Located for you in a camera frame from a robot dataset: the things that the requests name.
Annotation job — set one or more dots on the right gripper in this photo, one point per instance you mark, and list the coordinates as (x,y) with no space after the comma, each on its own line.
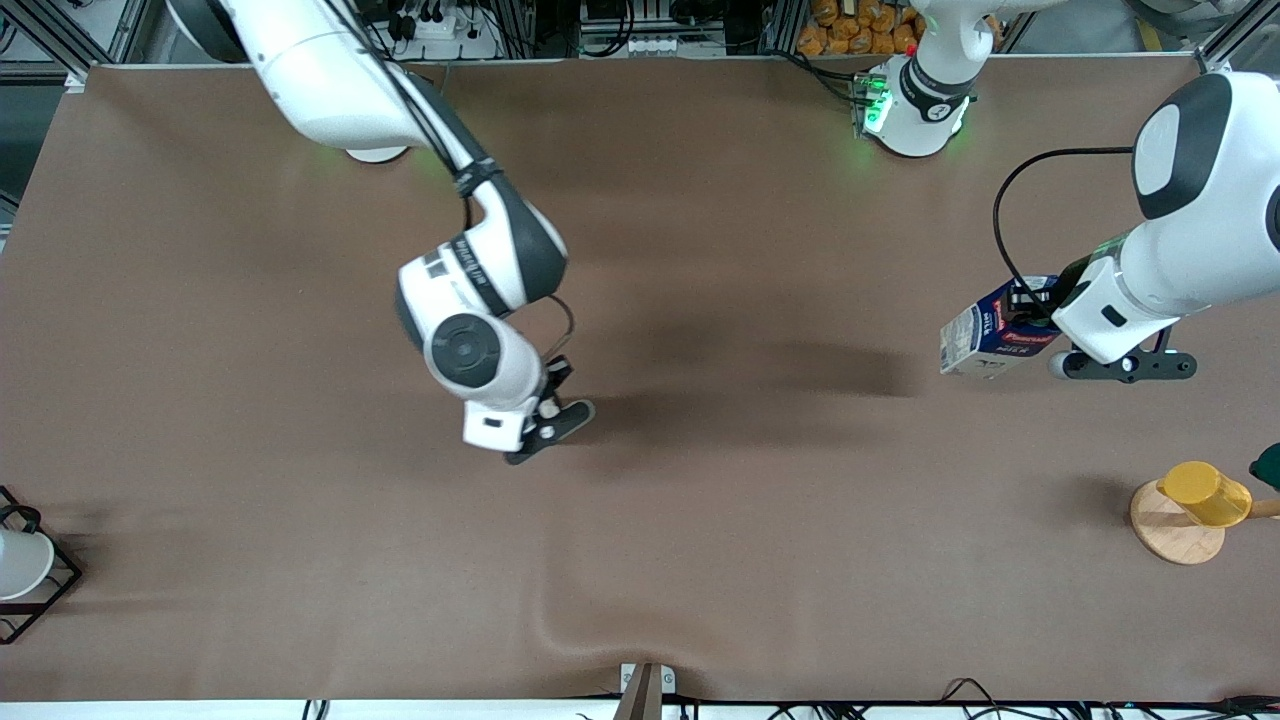
(556,378)

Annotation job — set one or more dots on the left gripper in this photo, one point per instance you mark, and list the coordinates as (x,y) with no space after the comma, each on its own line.
(1069,277)

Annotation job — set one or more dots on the blue and white milk carton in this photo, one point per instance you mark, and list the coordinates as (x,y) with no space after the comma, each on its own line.
(985,335)

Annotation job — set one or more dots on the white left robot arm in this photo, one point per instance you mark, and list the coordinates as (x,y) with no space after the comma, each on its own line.
(1210,230)

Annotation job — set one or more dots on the yellow plastic cup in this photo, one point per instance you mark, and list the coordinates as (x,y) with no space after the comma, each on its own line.
(1205,495)

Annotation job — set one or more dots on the dark green object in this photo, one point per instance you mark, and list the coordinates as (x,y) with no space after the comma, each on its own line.
(1268,468)

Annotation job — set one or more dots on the round wooden mug stand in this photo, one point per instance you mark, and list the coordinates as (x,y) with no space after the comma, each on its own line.
(1170,535)

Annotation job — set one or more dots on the brown table cover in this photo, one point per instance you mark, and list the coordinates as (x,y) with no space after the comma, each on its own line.
(700,550)

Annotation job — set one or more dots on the metal table clamp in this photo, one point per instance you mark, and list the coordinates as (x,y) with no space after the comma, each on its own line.
(645,690)

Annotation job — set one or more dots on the white empty power strip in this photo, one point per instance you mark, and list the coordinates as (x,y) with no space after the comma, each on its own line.
(675,45)

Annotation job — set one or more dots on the white power strip with plugs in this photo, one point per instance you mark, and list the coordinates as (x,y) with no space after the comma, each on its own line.
(435,28)

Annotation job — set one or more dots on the pile of orange snacks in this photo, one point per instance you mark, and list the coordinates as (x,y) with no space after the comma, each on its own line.
(850,30)

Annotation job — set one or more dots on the white funnel-shaped bowl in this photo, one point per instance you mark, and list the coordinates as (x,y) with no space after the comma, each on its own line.
(20,565)

